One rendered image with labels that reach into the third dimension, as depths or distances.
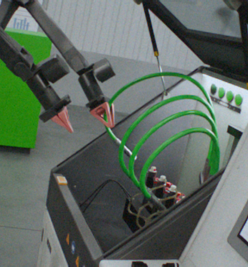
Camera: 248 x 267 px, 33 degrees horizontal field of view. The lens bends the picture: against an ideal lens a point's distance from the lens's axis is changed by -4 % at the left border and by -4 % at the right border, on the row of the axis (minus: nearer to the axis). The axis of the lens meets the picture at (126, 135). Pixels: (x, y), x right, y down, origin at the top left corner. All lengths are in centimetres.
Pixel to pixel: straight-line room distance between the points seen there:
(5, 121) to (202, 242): 378
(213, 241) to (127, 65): 701
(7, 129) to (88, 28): 357
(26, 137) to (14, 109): 35
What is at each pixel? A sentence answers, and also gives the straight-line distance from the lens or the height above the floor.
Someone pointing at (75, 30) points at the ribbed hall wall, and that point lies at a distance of 780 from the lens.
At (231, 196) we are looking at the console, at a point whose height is 120.
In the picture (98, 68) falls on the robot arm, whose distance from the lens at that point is 151.
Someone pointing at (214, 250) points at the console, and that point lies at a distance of 107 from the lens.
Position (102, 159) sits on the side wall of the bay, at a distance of 171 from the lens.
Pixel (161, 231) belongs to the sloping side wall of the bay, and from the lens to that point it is 112.
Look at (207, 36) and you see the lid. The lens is 153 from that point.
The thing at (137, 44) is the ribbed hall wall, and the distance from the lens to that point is 802.
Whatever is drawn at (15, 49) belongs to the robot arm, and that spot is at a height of 142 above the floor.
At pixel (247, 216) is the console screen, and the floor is 119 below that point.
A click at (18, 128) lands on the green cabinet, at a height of 29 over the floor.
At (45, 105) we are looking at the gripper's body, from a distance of 128.
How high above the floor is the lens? 153
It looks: 14 degrees down
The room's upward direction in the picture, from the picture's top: 12 degrees clockwise
